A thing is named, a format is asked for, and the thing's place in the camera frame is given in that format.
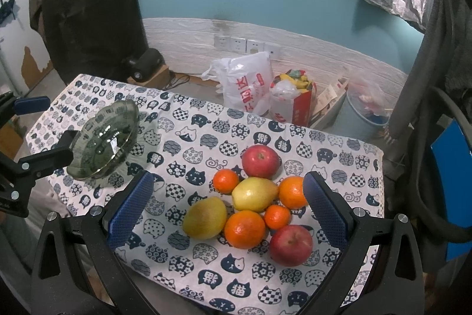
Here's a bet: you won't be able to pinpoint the green glass plate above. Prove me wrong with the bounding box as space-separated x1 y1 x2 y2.
66 100 139 181

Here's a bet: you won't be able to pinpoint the white paper packages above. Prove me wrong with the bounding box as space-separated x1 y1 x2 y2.
310 75 349 130

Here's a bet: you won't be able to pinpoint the black hanging cloth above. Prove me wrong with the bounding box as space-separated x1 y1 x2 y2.
40 0 147 83

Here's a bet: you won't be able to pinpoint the yellow green pear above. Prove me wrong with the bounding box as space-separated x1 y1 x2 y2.
182 197 227 240

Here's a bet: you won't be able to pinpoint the white plastic bag red print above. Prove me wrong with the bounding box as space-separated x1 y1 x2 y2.
201 52 273 116

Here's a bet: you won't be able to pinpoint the blue chair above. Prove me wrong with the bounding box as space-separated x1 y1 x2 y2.
430 118 472 262

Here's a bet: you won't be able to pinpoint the white wall sockets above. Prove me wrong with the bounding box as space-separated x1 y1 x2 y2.
214 34 281 59

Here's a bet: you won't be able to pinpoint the red paper bag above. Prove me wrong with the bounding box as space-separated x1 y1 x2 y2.
269 70 318 126

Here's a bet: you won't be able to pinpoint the red apple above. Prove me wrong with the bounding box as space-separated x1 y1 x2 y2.
242 145 281 179
269 225 313 267

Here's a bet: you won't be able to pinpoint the small orange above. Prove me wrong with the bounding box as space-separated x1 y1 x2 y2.
263 205 291 231
212 169 240 194

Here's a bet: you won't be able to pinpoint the grey blue waste bin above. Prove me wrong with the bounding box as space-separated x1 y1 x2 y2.
331 84 390 141

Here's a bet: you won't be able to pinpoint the black speaker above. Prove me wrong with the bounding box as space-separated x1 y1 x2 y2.
124 48 165 82

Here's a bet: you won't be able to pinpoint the cat pattern tablecloth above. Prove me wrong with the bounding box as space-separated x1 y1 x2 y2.
26 75 384 314

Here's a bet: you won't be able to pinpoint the grey hanging jacket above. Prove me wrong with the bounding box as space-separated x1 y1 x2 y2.
388 0 471 139

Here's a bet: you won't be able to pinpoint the large orange front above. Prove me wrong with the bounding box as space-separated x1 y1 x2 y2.
224 210 266 249

